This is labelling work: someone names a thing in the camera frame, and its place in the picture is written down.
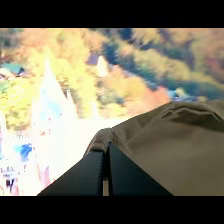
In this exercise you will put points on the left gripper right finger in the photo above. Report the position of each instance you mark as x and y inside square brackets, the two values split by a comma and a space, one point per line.
[131, 178]

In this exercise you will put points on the brown T-shirt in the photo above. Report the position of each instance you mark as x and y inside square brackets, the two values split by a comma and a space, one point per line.
[173, 146]

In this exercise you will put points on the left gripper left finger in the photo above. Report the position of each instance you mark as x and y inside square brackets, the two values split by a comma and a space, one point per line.
[81, 178]

